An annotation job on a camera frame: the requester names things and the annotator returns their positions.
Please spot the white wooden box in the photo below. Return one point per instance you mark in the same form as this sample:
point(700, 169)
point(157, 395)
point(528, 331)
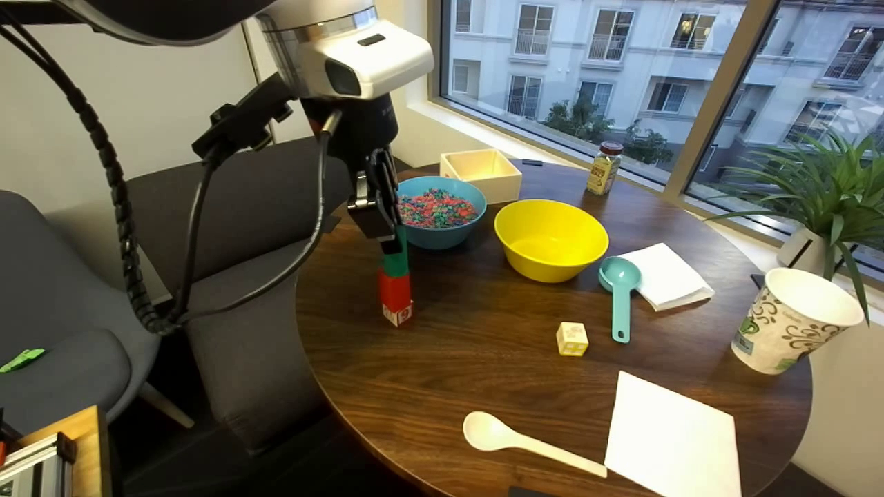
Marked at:
point(481, 173)

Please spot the teal measuring scoop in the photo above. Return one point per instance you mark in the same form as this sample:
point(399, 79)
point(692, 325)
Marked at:
point(620, 293)

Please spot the patterned paper cup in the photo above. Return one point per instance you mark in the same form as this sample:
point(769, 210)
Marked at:
point(791, 322)

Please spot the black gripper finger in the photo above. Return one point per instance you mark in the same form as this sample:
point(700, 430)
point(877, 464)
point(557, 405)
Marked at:
point(369, 221)
point(387, 198)

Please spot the window frame post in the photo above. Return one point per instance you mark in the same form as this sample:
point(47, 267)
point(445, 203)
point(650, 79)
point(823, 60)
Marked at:
point(718, 92)

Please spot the blue bowl of coloured beads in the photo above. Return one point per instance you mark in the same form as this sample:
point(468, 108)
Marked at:
point(442, 217)

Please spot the wood and aluminium robot stand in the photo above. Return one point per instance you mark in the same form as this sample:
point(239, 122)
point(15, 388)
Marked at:
point(63, 456)

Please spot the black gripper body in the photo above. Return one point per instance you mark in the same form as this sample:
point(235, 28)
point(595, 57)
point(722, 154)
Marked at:
point(360, 129)

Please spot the white plastic spoon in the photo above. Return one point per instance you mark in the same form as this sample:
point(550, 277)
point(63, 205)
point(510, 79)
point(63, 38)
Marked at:
point(528, 442)

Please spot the cream wooden cube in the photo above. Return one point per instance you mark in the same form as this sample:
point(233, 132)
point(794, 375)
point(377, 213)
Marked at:
point(572, 337)

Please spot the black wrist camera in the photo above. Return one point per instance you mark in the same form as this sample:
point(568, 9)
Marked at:
point(243, 115)

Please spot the yellow plastic bowl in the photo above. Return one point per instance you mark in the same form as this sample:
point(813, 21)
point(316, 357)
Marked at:
point(550, 241)

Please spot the dark grey sofa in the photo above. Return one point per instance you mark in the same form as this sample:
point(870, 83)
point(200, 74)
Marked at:
point(249, 350)

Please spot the folded white napkin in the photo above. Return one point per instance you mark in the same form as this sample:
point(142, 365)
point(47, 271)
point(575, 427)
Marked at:
point(667, 277)

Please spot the flat white napkin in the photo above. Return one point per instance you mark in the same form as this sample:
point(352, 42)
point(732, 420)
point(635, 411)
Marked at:
point(674, 442)

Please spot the green cylinder block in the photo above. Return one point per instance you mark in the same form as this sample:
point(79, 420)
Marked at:
point(395, 267)

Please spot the green item on armchair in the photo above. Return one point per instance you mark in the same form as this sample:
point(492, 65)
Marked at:
point(21, 359)

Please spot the small white printed cube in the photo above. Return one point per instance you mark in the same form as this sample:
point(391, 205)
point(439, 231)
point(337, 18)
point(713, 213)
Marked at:
point(399, 317)

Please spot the green potted plant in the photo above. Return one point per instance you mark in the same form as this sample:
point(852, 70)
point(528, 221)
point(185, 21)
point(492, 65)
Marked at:
point(818, 198)

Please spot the orange rectangular block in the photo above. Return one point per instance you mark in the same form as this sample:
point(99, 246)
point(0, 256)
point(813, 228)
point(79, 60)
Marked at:
point(395, 292)

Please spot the glass jar with dark lid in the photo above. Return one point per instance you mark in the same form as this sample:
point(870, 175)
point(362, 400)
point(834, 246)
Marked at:
point(602, 169)

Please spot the black table edge clip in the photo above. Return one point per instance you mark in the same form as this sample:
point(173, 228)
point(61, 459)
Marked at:
point(528, 493)
point(532, 165)
point(758, 279)

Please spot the grey armchair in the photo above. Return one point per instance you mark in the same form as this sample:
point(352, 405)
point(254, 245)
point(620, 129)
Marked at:
point(63, 314)

